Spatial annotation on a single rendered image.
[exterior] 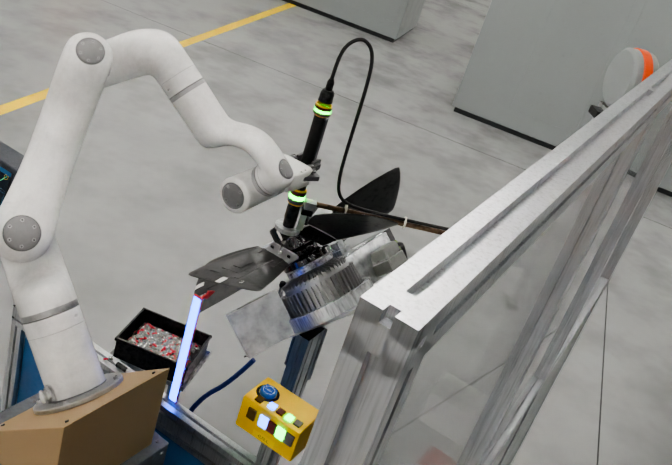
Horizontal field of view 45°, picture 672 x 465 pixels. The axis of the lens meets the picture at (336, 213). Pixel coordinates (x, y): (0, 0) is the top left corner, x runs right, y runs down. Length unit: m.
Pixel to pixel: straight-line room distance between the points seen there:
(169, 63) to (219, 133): 0.18
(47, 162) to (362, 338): 1.33
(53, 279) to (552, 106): 6.21
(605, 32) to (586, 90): 0.52
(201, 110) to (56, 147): 0.32
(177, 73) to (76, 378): 0.68
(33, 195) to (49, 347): 0.31
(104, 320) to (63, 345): 1.99
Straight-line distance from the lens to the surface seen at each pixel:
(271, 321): 2.21
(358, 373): 0.50
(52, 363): 1.77
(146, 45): 1.82
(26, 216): 1.70
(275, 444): 1.89
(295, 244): 2.20
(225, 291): 2.31
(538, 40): 7.43
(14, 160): 2.24
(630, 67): 2.10
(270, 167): 1.77
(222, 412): 3.41
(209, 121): 1.81
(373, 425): 0.51
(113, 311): 3.80
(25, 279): 1.81
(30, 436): 1.72
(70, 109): 1.77
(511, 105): 7.58
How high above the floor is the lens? 2.30
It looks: 27 degrees down
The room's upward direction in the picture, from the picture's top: 18 degrees clockwise
